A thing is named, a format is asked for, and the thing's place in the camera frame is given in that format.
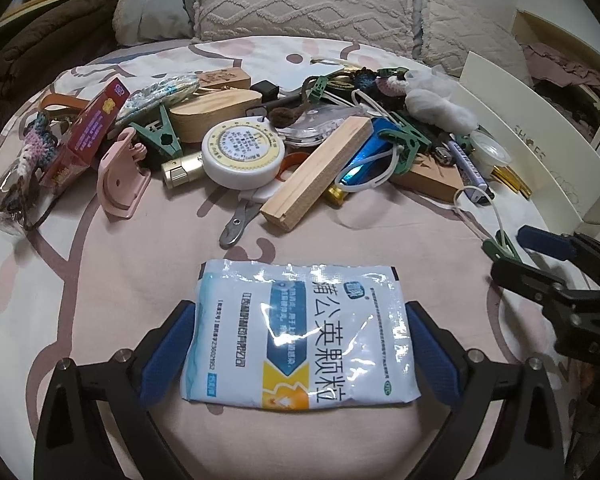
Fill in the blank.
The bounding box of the carved wooden block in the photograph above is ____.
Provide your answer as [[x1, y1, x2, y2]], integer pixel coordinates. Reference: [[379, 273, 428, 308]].
[[392, 152, 473, 201]]

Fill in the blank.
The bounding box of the large green plastic clip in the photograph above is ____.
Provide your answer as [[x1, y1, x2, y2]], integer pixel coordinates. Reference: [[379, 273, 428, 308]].
[[377, 110, 431, 176]]

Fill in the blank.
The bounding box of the white round tape measure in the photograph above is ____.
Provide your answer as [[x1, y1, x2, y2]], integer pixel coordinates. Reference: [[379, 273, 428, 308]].
[[201, 115, 287, 190]]

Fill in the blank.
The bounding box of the small black cube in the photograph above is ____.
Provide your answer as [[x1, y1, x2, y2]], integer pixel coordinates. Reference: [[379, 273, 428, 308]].
[[252, 81, 281, 101]]

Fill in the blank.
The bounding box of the red purple carton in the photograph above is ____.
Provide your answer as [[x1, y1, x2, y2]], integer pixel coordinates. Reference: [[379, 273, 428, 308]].
[[40, 78, 131, 188]]

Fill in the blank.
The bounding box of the clear plastic bag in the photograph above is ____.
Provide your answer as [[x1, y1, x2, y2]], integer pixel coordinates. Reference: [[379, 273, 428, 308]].
[[280, 105, 361, 148]]

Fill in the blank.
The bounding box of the white blue medicine packet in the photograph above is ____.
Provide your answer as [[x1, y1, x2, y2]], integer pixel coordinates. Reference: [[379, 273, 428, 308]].
[[180, 259, 421, 411]]

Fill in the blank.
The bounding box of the white cardboard box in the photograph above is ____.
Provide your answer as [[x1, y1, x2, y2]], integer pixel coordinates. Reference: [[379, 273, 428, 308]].
[[457, 51, 600, 241]]

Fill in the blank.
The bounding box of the long wooden block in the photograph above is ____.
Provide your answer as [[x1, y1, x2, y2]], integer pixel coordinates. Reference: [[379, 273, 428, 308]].
[[260, 116, 373, 233]]

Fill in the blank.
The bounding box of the gold metal tube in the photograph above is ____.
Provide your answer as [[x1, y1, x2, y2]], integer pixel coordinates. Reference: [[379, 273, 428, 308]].
[[161, 151, 206, 191]]

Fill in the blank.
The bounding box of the oval wooden box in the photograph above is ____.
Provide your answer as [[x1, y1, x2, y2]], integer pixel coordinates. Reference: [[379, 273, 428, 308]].
[[169, 87, 263, 143]]

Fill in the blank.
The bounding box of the clear plastic cup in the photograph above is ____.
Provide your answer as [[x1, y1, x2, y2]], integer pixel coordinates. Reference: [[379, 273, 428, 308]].
[[470, 130, 513, 176]]

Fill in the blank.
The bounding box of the gold metal clip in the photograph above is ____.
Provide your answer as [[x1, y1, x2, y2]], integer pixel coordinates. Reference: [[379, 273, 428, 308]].
[[490, 165, 533, 200]]

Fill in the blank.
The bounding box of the rectangular wooden stamp block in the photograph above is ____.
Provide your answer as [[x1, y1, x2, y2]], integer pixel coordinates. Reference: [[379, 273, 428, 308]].
[[197, 67, 252, 92]]

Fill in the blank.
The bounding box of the brown felt piece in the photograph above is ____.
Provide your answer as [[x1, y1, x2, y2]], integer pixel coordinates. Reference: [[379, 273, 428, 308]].
[[267, 102, 306, 128]]

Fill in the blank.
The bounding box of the purple clothes pile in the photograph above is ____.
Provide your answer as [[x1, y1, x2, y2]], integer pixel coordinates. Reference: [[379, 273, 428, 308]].
[[522, 42, 600, 111]]

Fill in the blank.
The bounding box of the white wardrobe shelf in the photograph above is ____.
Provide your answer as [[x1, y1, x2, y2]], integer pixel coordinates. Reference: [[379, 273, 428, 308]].
[[510, 7, 600, 151]]

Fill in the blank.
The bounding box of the white crumpled cloth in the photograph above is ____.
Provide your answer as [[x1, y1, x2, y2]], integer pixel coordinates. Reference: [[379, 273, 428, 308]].
[[405, 67, 478, 133]]

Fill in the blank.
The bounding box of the dark crochet piece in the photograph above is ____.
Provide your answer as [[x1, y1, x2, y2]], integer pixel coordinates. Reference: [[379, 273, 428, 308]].
[[352, 67, 408, 98]]

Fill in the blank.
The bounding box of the blue metallic case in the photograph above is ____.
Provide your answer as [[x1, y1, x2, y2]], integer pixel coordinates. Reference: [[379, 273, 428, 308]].
[[337, 117, 406, 191]]

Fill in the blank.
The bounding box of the purple white marker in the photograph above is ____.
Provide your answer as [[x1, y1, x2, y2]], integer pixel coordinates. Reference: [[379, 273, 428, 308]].
[[447, 139, 496, 203]]

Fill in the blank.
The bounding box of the white cord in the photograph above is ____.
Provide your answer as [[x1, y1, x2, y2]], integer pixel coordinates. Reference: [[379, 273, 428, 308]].
[[334, 89, 412, 195]]

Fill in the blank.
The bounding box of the crocheted keychain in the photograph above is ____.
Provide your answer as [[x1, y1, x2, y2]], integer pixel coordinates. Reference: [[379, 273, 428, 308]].
[[0, 112, 61, 231]]

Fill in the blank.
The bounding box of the brown leather strap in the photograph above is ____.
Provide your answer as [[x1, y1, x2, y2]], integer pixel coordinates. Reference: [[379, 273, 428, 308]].
[[40, 91, 98, 116]]

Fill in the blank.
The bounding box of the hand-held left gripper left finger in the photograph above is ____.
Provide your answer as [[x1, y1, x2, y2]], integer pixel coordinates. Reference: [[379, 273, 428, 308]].
[[32, 300, 198, 480]]

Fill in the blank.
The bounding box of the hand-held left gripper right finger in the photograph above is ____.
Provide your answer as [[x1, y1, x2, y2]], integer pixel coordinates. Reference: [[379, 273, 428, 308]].
[[405, 300, 566, 480]]

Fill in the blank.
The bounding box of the brown plush blanket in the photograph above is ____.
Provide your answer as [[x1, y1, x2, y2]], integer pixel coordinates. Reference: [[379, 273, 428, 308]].
[[0, 0, 146, 146]]

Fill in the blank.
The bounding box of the grey cushion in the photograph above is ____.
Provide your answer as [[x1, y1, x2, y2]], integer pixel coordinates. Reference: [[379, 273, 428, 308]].
[[111, 0, 196, 46]]

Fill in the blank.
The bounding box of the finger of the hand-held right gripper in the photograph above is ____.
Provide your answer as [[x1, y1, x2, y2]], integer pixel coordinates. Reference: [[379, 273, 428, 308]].
[[517, 225, 600, 281], [490, 258, 581, 321]]

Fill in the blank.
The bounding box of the silver metal tool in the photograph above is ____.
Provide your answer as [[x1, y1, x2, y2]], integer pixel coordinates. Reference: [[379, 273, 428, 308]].
[[219, 200, 261, 249]]

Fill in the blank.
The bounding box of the beige knit pillow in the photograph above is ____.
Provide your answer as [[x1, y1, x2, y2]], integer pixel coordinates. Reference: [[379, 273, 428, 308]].
[[420, 0, 531, 86], [190, 0, 426, 56]]

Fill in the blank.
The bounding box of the pink eyelash curler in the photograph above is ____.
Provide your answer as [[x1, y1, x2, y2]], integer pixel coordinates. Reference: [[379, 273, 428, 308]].
[[96, 127, 151, 219]]

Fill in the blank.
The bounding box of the green patterned pouch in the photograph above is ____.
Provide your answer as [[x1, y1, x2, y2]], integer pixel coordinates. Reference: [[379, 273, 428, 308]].
[[116, 74, 201, 123]]

